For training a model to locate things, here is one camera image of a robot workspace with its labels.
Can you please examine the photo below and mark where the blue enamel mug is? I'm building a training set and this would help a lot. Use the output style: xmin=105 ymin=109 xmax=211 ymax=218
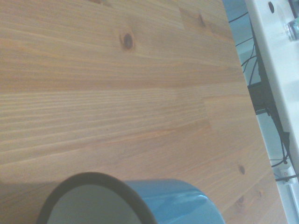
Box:
xmin=36 ymin=171 xmax=226 ymax=224

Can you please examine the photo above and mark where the white side table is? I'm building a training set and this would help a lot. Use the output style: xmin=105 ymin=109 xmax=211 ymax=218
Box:
xmin=243 ymin=0 xmax=299 ymax=224

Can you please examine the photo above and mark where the clear plastic knob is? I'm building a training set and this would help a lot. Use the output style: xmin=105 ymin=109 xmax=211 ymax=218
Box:
xmin=284 ymin=18 xmax=299 ymax=42

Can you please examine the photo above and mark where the thin black cable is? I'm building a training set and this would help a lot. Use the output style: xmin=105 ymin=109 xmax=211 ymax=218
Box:
xmin=228 ymin=11 xmax=260 ymax=87

